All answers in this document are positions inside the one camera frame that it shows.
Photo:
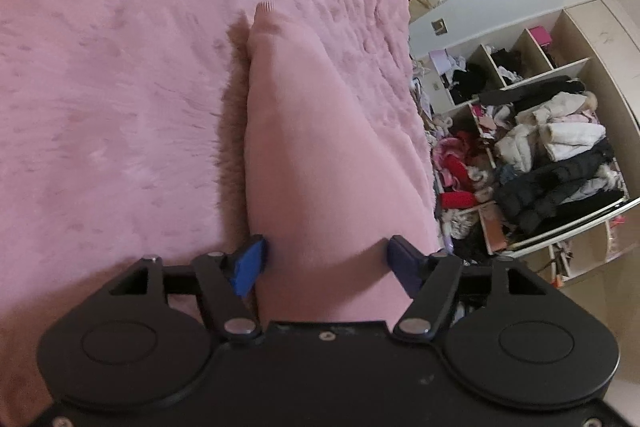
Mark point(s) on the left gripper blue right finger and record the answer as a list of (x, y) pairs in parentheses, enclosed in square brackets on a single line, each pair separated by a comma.
[(431, 282)]

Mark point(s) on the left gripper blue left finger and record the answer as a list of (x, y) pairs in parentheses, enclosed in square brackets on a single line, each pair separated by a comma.
[(224, 281)]

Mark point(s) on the pink sweatshirt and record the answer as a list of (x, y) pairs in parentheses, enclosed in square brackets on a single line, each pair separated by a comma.
[(325, 187)]

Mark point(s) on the black jacket pile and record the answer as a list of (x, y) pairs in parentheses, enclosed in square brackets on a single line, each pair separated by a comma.
[(559, 193)]

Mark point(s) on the beige open wardrobe shelf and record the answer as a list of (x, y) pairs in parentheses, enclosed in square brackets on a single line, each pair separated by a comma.
[(468, 96)]

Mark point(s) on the white puffy jacket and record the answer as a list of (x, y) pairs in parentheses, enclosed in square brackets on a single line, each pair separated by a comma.
[(561, 128)]

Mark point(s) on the pink fluffy blanket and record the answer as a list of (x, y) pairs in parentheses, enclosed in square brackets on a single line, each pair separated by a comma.
[(122, 126)]

